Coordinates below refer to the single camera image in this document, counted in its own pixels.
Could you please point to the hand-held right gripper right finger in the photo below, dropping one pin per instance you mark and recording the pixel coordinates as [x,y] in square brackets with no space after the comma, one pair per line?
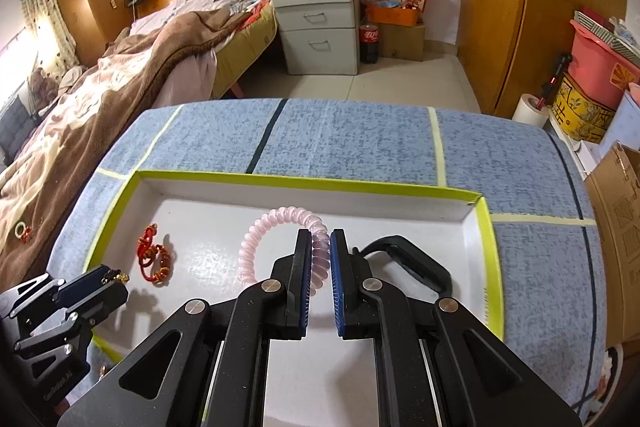
[338,292]

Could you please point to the dark cushion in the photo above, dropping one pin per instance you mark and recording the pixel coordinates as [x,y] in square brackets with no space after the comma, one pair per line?
[17,127]

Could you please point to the white paper roll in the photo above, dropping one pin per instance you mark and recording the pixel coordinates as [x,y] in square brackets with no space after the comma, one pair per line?
[531,111]

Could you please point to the plush toy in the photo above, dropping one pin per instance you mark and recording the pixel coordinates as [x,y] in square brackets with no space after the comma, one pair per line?
[42,87]

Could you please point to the yellow patterned box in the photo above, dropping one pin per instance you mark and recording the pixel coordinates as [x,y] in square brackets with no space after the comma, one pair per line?
[582,112]

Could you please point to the white tray with green edge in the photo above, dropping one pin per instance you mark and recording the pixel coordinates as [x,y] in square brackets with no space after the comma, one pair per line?
[200,227]

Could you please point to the large cardboard box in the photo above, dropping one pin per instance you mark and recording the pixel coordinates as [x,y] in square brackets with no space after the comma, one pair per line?
[617,227]

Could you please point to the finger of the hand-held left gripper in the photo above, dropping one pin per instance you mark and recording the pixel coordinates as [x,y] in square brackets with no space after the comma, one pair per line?
[65,332]
[97,292]

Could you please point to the black smart band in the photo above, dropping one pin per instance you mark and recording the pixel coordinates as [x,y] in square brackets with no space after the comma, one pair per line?
[415,257]

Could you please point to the pink quilt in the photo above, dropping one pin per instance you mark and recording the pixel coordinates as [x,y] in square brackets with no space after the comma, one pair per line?
[192,77]

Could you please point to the orange box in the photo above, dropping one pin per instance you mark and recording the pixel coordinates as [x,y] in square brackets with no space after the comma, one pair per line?
[392,16]

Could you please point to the brown blanket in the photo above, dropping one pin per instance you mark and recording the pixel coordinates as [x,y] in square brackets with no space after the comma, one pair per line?
[125,72]

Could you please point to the pink plastic tub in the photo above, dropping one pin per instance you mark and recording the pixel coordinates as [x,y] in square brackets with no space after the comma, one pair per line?
[597,67]

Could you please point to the striped gift box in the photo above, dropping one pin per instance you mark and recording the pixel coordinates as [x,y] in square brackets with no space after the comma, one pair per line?
[595,24]

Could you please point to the cola bottle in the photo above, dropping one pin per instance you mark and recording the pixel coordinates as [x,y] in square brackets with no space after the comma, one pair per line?
[369,44]

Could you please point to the red and black stick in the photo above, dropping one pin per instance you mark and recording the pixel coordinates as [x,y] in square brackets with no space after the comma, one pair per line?
[552,79]

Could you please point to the tape roll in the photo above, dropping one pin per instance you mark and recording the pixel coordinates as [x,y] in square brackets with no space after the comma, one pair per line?
[21,229]

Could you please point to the large wooden wardrobe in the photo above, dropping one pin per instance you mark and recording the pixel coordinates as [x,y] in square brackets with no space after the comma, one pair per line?
[515,7]

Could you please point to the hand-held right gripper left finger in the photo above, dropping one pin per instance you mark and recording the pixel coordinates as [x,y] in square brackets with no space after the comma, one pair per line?
[301,292]

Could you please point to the floral curtain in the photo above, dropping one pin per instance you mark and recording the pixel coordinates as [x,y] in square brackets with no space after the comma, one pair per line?
[47,17]

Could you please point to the grey three-drawer nightstand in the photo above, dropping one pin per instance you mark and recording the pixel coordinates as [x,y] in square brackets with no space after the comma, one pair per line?
[317,14]

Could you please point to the small cardboard box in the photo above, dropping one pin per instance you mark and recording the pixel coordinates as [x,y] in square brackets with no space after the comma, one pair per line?
[402,42]

